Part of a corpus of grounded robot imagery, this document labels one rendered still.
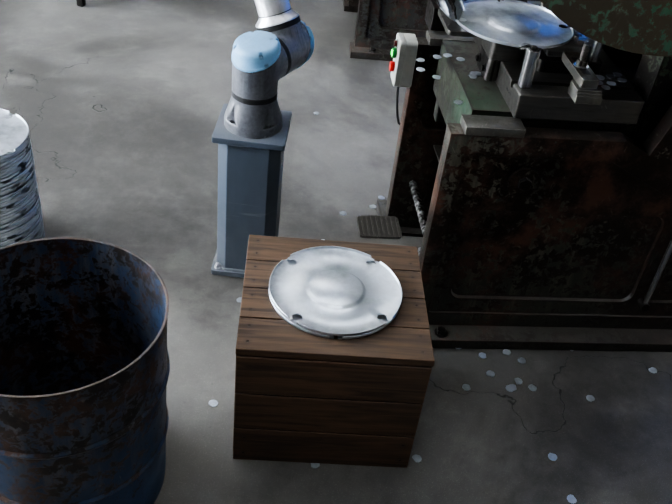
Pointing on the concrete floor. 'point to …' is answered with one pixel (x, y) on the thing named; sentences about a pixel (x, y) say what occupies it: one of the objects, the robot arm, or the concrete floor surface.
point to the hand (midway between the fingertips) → (454, 14)
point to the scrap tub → (81, 374)
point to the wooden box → (329, 371)
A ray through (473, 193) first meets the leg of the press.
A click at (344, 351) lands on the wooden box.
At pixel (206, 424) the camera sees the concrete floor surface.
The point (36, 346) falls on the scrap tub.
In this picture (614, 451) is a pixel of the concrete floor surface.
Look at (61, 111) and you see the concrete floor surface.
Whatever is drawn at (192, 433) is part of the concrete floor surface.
